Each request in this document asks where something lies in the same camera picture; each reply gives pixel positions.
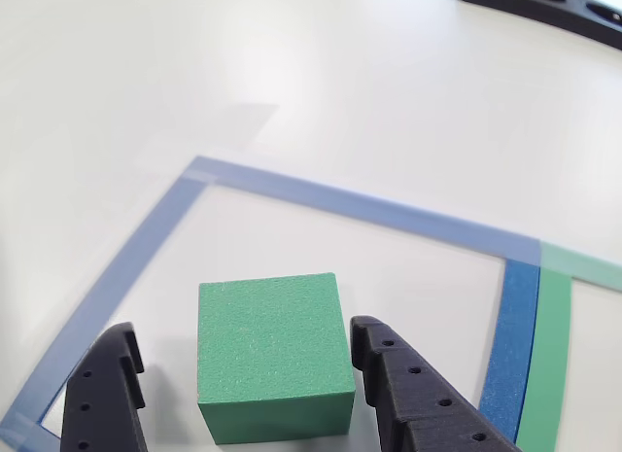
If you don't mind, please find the green cube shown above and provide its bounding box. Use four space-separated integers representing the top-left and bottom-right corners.
196 271 356 446

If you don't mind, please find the black power strip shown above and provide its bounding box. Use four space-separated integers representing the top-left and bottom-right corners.
456 0 622 53

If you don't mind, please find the green square frame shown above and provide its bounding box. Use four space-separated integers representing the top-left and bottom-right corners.
513 241 622 452

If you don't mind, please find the blue square frame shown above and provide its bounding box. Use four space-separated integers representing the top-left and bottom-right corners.
0 155 543 452

